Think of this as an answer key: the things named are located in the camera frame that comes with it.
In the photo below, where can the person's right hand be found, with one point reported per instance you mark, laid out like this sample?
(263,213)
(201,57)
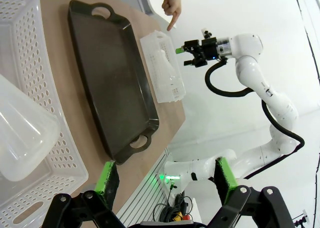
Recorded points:
(173,3)

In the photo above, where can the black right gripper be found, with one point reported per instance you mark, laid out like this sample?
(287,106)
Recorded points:
(208,49)

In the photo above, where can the translucent plastic conical flask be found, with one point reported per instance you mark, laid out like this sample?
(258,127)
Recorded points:
(25,128)
(166,68)

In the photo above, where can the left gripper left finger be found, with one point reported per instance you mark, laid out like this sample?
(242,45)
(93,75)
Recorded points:
(105,188)

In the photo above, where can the yellow emergency stop button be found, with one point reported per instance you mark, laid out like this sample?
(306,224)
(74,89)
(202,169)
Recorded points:
(182,216)

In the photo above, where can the white perforated plastic basket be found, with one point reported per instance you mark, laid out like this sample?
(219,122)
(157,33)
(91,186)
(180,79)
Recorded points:
(32,63)
(175,96)

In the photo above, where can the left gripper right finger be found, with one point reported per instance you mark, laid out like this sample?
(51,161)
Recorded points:
(226,183)

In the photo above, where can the dark brown serving tray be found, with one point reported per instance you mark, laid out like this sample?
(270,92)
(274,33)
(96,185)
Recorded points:
(107,75)

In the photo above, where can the grey ribbed mounting plate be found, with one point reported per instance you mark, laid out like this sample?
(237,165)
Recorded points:
(145,198)

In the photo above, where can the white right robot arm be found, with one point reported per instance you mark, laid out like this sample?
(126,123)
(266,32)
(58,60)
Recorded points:
(250,70)

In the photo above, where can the white rounded panel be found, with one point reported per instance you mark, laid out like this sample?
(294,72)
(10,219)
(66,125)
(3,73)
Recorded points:
(148,0)

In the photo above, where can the black tripod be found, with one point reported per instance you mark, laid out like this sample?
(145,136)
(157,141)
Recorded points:
(301,219)

